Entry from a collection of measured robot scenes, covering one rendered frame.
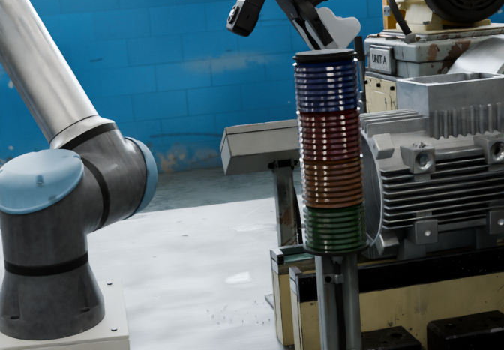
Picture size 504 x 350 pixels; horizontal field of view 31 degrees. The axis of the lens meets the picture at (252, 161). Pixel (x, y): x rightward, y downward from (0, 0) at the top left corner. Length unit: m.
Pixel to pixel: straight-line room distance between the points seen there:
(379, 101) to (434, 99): 0.68
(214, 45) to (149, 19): 0.50
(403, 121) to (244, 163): 0.29
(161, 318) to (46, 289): 0.22
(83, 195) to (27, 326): 0.19
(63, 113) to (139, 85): 5.29
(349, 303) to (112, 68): 5.81
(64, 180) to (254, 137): 0.29
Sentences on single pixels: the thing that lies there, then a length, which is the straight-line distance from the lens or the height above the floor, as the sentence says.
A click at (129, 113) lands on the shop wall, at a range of 6.69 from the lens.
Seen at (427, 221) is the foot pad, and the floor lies 0.98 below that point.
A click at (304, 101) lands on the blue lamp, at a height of 1.18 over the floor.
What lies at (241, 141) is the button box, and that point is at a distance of 1.34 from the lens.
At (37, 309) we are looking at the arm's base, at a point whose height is 0.88.
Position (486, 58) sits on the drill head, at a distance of 1.58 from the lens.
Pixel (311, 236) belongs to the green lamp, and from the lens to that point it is 0.87.
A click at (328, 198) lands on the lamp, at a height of 1.08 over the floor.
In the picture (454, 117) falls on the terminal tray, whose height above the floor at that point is 1.10.
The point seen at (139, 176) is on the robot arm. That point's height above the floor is 1.02.
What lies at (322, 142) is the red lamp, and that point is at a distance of 0.84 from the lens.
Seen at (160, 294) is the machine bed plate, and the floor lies 0.80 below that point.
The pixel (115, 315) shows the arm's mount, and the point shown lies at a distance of 1.34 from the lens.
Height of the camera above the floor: 1.28
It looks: 11 degrees down
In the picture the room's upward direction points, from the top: 4 degrees counter-clockwise
